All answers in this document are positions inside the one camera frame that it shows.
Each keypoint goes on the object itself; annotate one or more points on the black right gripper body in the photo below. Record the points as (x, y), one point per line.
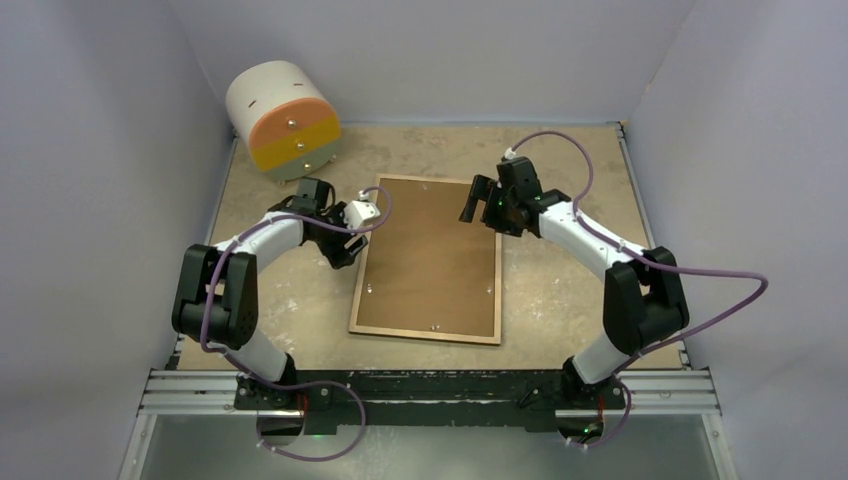
(499, 214)

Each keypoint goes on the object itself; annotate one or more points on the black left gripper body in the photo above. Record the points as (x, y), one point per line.
(331, 242)

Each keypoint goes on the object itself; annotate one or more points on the wooden picture frame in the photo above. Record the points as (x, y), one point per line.
(424, 334)

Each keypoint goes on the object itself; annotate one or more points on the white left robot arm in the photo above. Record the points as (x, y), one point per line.
(217, 298)

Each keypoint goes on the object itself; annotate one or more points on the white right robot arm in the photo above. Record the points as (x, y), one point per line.
(643, 297)

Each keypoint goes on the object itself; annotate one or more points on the round white drawer cabinet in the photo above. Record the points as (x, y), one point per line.
(289, 128)

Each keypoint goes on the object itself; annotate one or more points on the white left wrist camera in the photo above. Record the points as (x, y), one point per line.
(360, 212)

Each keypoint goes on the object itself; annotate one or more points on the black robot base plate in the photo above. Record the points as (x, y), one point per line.
(531, 399)

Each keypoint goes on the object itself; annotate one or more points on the aluminium rail frame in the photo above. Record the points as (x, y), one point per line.
(660, 424)

